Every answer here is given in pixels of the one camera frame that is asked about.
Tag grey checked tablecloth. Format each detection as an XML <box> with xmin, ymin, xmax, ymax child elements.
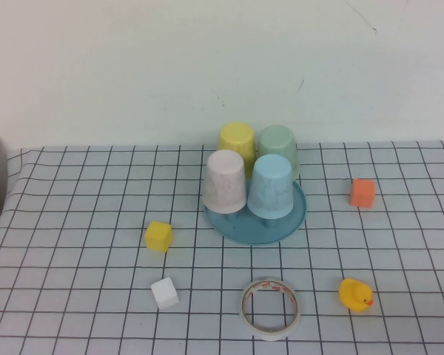
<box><xmin>0</xmin><ymin>140</ymin><xmax>444</xmax><ymax>355</ymax></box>

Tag blue cup stand with posts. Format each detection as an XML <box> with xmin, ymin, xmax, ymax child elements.
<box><xmin>203</xmin><ymin>179</ymin><xmax>307</xmax><ymax>247</ymax></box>

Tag orange foam cube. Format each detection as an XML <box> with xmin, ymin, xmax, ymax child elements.
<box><xmin>349</xmin><ymin>178</ymin><xmax>377</xmax><ymax>209</ymax></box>

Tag yellow foam cube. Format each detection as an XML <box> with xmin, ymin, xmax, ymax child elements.
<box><xmin>144</xmin><ymin>220</ymin><xmax>174</xmax><ymax>254</ymax></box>

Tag yellow rubber duck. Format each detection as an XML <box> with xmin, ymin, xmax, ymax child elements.
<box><xmin>338</xmin><ymin>277</ymin><xmax>374</xmax><ymax>314</ymax></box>

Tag white foam cube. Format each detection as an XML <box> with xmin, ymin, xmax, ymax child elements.
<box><xmin>150</xmin><ymin>277</ymin><xmax>180</xmax><ymax>311</ymax></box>

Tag green plastic cup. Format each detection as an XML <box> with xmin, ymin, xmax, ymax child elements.
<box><xmin>257</xmin><ymin>124</ymin><xmax>300</xmax><ymax>182</ymax></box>

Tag white tape roll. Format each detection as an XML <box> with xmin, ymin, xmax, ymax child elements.
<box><xmin>240</xmin><ymin>276</ymin><xmax>302</xmax><ymax>331</ymax></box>

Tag pale pink plastic cup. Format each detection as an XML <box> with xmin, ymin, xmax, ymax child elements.
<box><xmin>201</xmin><ymin>149</ymin><xmax>248</xmax><ymax>214</ymax></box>

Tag yellow plastic cup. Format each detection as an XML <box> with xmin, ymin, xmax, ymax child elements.
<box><xmin>217</xmin><ymin>121</ymin><xmax>258</xmax><ymax>178</ymax></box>

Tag blue plastic cup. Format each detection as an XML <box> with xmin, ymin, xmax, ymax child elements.
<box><xmin>246</xmin><ymin>154</ymin><xmax>295</xmax><ymax>220</ymax></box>

